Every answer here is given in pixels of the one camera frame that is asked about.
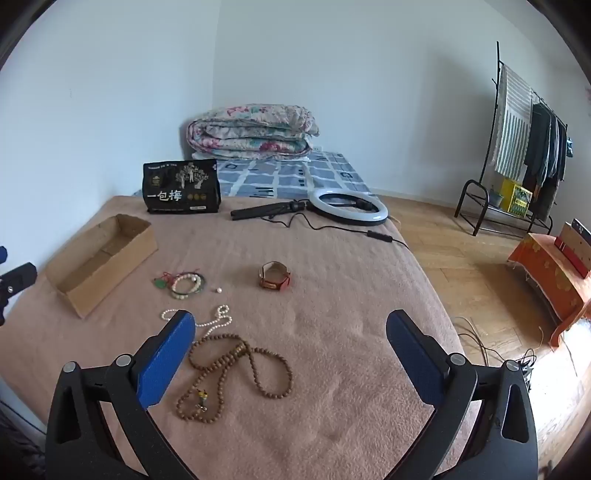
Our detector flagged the black folded tripod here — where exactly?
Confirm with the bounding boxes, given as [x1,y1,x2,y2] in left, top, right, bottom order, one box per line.
[230,199,311,220]

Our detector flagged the stool with orange cloth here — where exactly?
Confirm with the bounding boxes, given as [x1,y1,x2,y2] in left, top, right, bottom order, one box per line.
[507,233,591,347]

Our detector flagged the folded floral quilt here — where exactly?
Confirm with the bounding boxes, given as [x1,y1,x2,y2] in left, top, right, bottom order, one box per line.
[187,104,320,161]

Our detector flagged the black printed snack bag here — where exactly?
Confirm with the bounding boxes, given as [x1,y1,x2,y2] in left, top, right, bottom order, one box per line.
[142,159,221,215]

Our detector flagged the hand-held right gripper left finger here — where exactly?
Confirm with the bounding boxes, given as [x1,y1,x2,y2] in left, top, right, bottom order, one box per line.
[45,310,199,480]

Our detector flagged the pale bead bracelet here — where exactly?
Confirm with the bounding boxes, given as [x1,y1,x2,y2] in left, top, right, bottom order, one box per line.
[169,272,206,298]

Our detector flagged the yellow box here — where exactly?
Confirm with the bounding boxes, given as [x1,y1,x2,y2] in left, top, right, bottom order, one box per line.
[501,178,533,216]

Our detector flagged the brown wooden bead necklace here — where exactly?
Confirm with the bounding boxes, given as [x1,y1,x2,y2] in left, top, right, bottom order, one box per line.
[174,333,293,422]

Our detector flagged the pinkish brown fleece blanket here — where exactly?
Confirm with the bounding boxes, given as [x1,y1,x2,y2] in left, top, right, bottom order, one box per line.
[0,194,467,480]

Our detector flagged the striped hanging towel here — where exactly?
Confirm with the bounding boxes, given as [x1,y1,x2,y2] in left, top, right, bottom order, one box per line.
[490,65,534,179]

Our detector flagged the white pearl necklace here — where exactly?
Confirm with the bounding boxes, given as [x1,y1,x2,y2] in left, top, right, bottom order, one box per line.
[161,303,233,334]

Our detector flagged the red brown bracelet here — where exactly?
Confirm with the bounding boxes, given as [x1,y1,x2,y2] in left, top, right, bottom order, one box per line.
[257,261,293,291]

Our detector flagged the beige and red box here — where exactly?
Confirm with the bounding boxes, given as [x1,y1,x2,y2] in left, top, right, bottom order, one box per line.
[554,219,591,278]

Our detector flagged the loose cables on floor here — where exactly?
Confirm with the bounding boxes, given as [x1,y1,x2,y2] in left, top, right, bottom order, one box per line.
[454,316,539,386]

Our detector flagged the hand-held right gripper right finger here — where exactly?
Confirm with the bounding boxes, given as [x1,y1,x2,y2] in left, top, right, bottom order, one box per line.
[386,309,539,480]

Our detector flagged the blue patterned bed sheet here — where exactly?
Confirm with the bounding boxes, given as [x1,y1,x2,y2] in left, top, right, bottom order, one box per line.
[134,151,372,198]

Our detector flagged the black metal clothes rack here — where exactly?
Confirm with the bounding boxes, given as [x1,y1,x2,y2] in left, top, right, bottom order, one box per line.
[454,41,571,237]

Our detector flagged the white ring light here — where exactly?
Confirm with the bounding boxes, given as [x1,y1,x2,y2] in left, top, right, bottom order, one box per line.
[308,189,389,227]

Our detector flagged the black cable with inline switch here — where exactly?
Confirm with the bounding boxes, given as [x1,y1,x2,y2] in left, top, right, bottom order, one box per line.
[272,203,410,251]

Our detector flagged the dark hanging clothes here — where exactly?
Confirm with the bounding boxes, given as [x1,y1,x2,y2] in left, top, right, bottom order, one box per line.
[524,102,570,222]

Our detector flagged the cardboard box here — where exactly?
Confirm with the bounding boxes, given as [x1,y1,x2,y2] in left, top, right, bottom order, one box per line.
[45,213,158,319]

